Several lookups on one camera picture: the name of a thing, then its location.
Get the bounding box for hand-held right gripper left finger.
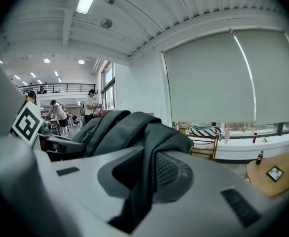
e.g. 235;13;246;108
33;146;145;237

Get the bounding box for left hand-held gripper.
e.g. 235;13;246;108
10;102;86;161

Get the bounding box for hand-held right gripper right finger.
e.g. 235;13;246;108
134;151;283;237

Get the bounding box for dark grey cloth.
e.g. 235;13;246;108
72;110;194;234

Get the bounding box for wooden chair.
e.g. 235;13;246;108
175;121;220;161

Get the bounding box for black balcony railing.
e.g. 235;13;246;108
18;82;97;94

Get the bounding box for round wooden table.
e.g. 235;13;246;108
246;152;289;198

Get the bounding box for tall glass window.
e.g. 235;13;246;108
101;62;116;110

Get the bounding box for black white zigzag cushion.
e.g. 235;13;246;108
185;125;222;141

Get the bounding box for white window ledge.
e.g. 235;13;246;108
215;131;289;160

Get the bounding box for distant ceiling strip lights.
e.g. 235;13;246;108
0;59;62;85

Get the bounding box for black framed picture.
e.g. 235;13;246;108
266;165;285;183

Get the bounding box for wide grey roller blind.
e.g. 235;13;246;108
163;31;256;124

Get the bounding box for round grey ceiling speaker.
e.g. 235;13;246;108
100;18;113;29

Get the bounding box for window strip with dark frame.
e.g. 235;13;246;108
173;118;289;136

